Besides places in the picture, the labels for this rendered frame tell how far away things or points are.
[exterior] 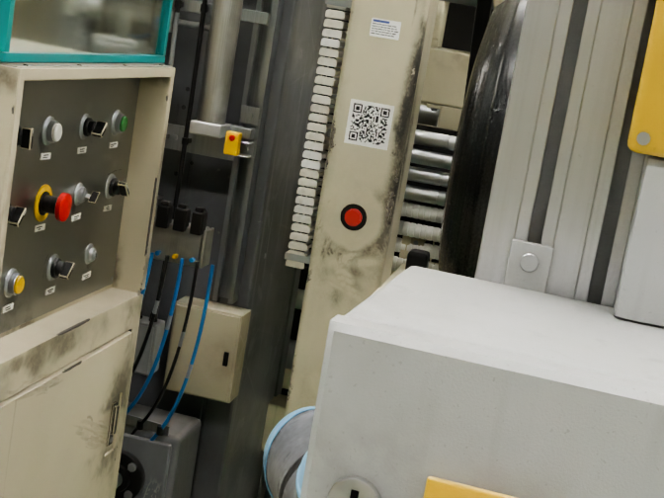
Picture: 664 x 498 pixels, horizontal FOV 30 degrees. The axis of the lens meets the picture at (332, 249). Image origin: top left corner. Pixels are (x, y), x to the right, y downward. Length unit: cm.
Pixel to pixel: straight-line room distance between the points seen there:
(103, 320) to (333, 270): 44
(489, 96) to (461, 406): 129
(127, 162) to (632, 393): 147
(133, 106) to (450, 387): 141
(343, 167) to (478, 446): 150
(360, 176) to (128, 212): 39
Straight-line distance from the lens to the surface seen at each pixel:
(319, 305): 215
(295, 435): 139
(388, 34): 208
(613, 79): 80
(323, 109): 212
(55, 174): 175
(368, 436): 64
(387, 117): 208
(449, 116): 265
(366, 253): 211
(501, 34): 195
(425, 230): 250
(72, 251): 186
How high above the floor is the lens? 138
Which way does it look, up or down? 10 degrees down
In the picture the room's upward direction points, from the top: 9 degrees clockwise
